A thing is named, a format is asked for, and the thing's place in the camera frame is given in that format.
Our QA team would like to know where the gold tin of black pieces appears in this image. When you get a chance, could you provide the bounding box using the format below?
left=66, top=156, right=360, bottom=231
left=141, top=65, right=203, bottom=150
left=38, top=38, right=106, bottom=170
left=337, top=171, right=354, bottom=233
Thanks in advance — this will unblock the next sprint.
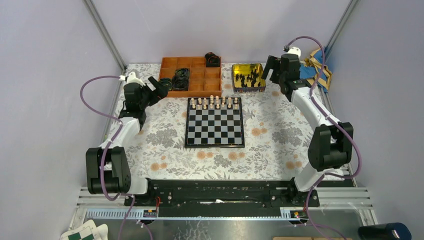
left=231, top=63, right=266, bottom=93

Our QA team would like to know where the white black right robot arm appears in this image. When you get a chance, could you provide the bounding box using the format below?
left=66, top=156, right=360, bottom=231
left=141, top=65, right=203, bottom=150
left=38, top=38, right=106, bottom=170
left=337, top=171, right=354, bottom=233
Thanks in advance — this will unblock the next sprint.
left=262, top=53, right=353, bottom=206

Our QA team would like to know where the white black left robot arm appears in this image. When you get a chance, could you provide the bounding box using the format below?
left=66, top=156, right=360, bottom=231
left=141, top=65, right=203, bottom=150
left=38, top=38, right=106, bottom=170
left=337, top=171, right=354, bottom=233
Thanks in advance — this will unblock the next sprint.
left=85, top=72, right=168, bottom=206

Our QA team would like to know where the black silver chess board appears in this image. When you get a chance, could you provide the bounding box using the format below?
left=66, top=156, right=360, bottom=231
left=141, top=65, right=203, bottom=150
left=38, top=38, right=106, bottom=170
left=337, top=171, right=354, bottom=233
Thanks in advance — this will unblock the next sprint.
left=184, top=97, right=245, bottom=149

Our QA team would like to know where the black green coil left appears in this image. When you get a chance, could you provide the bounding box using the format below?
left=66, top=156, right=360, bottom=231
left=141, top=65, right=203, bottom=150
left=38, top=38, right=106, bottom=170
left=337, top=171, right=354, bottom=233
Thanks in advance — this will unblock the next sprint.
left=159, top=77, right=173, bottom=91

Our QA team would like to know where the black coil middle compartment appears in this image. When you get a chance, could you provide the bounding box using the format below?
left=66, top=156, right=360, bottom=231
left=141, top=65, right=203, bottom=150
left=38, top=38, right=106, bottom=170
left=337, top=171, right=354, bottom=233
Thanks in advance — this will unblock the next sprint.
left=171, top=68, right=190, bottom=91

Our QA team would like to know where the black coil compartment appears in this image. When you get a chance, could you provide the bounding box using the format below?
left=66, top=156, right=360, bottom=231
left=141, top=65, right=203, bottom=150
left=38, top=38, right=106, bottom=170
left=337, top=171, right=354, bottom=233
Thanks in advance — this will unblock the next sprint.
left=171, top=68, right=190, bottom=91
left=204, top=52, right=221, bottom=68

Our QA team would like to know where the blue yellow cloth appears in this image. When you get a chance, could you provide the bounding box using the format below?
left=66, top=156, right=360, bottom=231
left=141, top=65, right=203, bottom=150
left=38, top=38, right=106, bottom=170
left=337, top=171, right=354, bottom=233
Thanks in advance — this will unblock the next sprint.
left=299, top=49, right=333, bottom=93

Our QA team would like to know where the orange compartment tray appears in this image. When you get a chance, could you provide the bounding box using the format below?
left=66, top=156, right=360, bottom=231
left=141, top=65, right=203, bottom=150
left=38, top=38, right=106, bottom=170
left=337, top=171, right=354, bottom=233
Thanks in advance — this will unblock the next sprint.
left=159, top=56, right=222, bottom=98

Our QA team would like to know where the floral table mat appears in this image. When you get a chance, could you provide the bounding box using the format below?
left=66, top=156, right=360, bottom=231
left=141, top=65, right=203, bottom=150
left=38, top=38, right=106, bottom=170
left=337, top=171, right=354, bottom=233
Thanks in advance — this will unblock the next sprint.
left=125, top=82, right=313, bottom=180

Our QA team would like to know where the black coil top compartment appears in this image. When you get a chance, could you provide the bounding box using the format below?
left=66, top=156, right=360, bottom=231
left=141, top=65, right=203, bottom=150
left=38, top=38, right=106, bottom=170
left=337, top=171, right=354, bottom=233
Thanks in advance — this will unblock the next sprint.
left=204, top=52, right=221, bottom=68

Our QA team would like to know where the green white checkered paper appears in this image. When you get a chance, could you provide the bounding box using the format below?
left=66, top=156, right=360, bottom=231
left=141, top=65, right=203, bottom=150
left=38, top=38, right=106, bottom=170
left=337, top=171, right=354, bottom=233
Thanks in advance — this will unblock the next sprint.
left=60, top=219, right=109, bottom=240

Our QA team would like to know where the black cylinder bottom right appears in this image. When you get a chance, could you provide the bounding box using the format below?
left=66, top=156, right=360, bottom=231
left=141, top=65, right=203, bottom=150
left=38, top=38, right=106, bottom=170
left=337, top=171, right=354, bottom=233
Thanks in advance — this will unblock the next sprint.
left=357, top=222, right=412, bottom=240

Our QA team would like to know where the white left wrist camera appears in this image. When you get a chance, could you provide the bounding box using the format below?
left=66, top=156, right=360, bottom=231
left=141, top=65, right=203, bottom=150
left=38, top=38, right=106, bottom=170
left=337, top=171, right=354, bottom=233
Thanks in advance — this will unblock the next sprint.
left=119, top=71, right=146, bottom=87

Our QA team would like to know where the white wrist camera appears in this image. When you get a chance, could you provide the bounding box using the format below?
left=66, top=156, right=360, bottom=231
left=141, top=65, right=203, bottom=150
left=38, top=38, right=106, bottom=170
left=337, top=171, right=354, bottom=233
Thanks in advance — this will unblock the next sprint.
left=119, top=71, right=146, bottom=87
left=284, top=46, right=302, bottom=58

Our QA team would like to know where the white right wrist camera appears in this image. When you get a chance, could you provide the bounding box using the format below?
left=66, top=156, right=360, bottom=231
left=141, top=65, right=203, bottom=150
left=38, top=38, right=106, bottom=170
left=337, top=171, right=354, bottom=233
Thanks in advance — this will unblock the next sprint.
left=284, top=46, right=302, bottom=58

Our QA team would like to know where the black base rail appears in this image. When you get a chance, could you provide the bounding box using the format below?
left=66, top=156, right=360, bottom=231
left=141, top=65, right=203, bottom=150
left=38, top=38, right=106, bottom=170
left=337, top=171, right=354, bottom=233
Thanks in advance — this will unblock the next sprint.
left=134, top=179, right=320, bottom=218

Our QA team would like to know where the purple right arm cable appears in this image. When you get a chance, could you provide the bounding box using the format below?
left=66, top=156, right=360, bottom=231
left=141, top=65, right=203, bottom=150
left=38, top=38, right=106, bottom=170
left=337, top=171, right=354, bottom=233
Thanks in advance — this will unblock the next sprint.
left=284, top=35, right=363, bottom=240

